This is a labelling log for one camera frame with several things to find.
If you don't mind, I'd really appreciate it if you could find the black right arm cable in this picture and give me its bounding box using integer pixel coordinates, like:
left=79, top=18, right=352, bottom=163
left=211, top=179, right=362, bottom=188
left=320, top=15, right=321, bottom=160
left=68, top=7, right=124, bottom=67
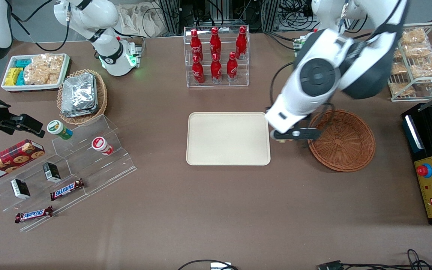
left=10, top=0, right=71, bottom=53

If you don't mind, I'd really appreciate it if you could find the brown chocolate bar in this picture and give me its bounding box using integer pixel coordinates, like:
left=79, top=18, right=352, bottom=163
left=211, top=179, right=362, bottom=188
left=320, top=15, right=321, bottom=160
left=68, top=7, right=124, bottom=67
left=15, top=205, right=54, bottom=224
left=50, top=178, right=86, bottom=201

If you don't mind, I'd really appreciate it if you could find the oval brown wicker basket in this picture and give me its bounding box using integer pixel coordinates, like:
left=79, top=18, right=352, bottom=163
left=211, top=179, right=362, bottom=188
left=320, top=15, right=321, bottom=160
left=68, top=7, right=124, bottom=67
left=57, top=69, right=108, bottom=126

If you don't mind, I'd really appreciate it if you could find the red cola bottle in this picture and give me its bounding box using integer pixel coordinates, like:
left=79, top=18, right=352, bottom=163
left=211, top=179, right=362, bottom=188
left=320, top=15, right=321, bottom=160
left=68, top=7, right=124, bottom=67
left=211, top=53, right=223, bottom=84
left=210, top=27, right=222, bottom=60
left=236, top=26, right=248, bottom=60
left=226, top=52, right=238, bottom=83
left=192, top=55, right=205, bottom=85
left=190, top=29, right=203, bottom=62

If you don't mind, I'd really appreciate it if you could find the yellow snack packet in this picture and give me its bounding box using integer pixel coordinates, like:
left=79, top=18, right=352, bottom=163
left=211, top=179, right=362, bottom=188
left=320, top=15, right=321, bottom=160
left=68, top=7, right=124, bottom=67
left=5, top=67, right=23, bottom=86

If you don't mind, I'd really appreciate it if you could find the clear acrylic bottle rack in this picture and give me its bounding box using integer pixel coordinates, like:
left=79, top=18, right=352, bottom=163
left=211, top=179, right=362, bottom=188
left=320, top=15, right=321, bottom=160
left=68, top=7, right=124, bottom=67
left=183, top=25, right=251, bottom=89

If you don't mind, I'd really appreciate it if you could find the red tartan cookie box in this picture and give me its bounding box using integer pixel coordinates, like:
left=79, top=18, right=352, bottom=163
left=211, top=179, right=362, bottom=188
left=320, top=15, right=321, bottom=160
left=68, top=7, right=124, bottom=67
left=0, top=139, right=46, bottom=185

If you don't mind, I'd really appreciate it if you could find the black plug connector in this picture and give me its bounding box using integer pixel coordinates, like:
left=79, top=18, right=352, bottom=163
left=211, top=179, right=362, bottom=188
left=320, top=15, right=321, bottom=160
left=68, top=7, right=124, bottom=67
left=318, top=260, right=343, bottom=270

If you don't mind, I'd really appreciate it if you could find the silver foil pack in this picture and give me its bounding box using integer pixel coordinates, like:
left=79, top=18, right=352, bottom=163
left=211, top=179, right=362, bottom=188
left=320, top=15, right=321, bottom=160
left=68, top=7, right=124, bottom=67
left=61, top=73, right=98, bottom=113
left=61, top=107, right=99, bottom=118

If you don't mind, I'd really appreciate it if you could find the small black box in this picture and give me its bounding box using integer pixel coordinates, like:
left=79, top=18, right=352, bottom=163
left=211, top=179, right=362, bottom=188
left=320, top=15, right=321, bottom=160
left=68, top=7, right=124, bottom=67
left=42, top=162, right=62, bottom=183
left=10, top=178, right=31, bottom=200

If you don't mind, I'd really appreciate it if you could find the white rectangular snack tray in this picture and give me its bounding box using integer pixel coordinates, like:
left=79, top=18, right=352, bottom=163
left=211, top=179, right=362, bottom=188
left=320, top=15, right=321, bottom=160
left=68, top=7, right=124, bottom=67
left=1, top=53, right=71, bottom=93

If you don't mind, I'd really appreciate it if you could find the black cable bundle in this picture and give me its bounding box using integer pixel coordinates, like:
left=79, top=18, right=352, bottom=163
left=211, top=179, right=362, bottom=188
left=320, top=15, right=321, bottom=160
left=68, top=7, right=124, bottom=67
left=278, top=0, right=318, bottom=31

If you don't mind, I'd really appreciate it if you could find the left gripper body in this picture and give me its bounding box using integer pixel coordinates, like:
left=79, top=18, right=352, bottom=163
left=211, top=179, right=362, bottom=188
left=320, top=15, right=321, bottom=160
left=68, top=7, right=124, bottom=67
left=265, top=93, right=316, bottom=134

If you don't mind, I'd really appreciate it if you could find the red lidded snack cup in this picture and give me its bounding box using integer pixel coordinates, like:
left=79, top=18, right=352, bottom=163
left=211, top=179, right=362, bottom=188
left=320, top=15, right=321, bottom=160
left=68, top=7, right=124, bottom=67
left=91, top=136, right=114, bottom=156

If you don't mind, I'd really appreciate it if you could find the white wire shelf rack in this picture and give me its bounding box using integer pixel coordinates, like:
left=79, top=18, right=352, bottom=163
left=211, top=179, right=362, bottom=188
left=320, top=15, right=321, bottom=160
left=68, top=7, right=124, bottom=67
left=388, top=22, right=432, bottom=102

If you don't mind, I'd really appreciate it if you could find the black tangled cable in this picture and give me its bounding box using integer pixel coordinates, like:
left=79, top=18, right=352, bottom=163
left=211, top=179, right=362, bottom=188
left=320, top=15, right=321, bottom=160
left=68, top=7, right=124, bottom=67
left=342, top=249, right=432, bottom=270

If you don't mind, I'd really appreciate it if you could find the clear acrylic stepped display stand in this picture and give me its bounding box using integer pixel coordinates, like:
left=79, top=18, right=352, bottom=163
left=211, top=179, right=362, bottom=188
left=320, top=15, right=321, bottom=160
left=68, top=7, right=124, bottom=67
left=0, top=114, right=138, bottom=233

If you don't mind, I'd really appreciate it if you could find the aluminium frame post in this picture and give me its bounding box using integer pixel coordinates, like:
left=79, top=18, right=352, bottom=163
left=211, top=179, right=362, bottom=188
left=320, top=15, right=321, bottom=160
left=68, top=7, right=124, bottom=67
left=159, top=0, right=182, bottom=35
left=260, top=0, right=281, bottom=33

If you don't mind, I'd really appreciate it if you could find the beige plastic tray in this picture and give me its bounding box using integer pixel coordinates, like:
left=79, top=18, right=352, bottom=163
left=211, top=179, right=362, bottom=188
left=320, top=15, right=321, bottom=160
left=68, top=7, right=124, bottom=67
left=186, top=112, right=272, bottom=166

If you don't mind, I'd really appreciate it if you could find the black looped cable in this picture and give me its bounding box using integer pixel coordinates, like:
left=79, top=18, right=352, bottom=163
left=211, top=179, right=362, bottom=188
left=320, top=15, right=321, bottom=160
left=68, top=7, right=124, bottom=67
left=178, top=259, right=240, bottom=270

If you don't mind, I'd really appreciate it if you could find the round brown wicker basket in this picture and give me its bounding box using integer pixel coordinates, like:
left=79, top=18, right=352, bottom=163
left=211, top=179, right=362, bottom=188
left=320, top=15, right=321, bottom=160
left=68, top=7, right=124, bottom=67
left=307, top=109, right=376, bottom=173

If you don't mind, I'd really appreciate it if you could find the clear bag of rice crackers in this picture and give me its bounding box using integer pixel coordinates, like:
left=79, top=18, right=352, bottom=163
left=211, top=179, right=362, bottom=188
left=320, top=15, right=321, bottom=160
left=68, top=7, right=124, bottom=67
left=23, top=53, right=65, bottom=86

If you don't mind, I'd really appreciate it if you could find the red emergency stop button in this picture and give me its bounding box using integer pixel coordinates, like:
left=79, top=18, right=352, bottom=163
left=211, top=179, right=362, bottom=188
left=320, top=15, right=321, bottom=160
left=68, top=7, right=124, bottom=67
left=417, top=163, right=432, bottom=179

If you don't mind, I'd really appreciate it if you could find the green lidded snack cup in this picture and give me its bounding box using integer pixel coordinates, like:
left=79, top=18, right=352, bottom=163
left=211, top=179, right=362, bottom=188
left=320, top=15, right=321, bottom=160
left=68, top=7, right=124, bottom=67
left=46, top=120, right=73, bottom=141

